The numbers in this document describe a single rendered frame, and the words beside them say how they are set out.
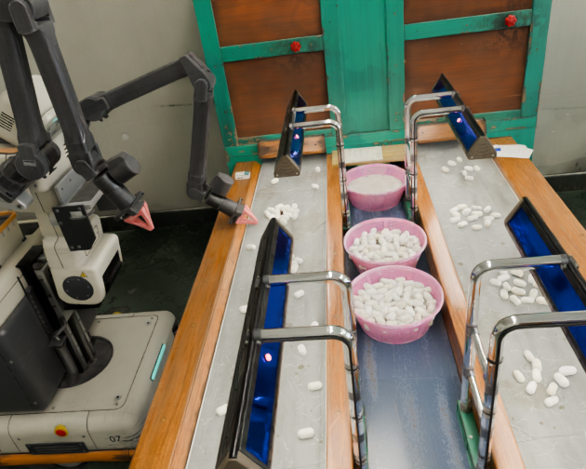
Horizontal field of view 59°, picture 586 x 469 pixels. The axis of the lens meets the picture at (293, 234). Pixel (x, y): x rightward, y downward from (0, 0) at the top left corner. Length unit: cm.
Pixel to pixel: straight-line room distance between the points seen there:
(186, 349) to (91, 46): 222
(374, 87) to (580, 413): 149
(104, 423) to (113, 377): 20
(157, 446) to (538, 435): 80
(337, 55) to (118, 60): 147
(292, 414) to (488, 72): 163
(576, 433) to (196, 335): 92
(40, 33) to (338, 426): 109
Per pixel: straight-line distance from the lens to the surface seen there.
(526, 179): 209
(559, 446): 123
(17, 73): 144
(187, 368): 137
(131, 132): 337
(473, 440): 123
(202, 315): 151
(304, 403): 126
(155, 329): 230
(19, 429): 222
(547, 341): 143
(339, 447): 115
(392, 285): 155
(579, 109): 347
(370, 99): 228
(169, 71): 174
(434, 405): 133
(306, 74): 225
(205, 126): 176
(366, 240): 175
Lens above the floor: 171
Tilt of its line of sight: 32 degrees down
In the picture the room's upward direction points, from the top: 9 degrees counter-clockwise
